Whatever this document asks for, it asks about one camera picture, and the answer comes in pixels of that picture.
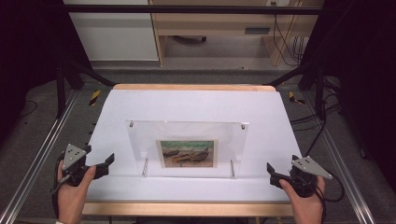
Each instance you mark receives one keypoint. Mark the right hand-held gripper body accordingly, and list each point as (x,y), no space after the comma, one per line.
(306,177)

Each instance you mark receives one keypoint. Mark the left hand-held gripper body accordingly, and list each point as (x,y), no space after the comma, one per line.
(73,161)

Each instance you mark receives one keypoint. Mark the clear acrylic photo frame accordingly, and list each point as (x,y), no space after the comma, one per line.
(186,132)

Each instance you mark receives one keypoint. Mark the person's right hand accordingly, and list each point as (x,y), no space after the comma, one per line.
(306,208)

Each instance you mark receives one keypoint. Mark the person's left hand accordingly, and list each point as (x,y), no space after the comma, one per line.
(73,202)

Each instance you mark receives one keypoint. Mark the yellow black tape strip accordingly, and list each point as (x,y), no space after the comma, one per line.
(95,97)

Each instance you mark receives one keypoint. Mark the black metal stand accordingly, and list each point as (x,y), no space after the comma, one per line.
(61,90)
(320,93)

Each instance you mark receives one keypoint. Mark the yellow clamp right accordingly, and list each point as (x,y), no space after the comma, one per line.
(292,98)

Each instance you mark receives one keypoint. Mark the painted boats picture card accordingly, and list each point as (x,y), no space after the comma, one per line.
(186,154)

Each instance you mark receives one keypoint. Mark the wooden table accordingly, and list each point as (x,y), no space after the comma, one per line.
(186,209)

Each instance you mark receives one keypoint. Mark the white table mat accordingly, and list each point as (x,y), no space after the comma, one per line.
(186,104)

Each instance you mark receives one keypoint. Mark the dark curtain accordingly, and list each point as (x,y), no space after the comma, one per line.
(364,77)
(28,46)

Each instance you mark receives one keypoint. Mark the white cabinet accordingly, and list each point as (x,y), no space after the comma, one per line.
(115,34)

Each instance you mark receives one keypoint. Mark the light wooden desk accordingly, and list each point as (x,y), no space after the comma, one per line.
(218,21)

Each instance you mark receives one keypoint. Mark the black horizontal bar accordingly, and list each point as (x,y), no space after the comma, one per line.
(186,9)

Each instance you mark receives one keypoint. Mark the aluminium floor rail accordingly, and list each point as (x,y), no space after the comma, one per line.
(34,165)
(345,161)

